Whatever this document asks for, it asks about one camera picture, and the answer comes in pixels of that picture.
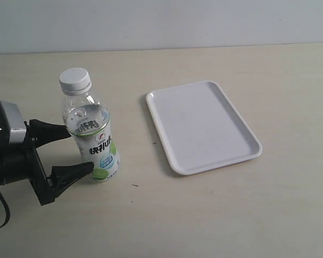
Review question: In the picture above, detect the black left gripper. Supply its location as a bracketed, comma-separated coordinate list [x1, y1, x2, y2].
[20, 119, 94, 205]

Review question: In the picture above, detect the clear plastic drink bottle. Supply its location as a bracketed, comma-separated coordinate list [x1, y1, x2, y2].
[59, 68, 122, 184]

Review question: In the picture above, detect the white bottle cap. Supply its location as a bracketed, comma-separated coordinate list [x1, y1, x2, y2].
[59, 67, 92, 96]

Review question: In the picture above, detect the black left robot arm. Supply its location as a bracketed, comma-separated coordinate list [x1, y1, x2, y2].
[0, 107, 94, 205]

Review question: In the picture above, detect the white rectangular plastic tray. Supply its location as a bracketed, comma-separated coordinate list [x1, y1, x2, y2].
[145, 81, 262, 176]

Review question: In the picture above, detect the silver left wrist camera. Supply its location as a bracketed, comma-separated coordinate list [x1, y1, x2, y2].
[0, 101, 26, 144]

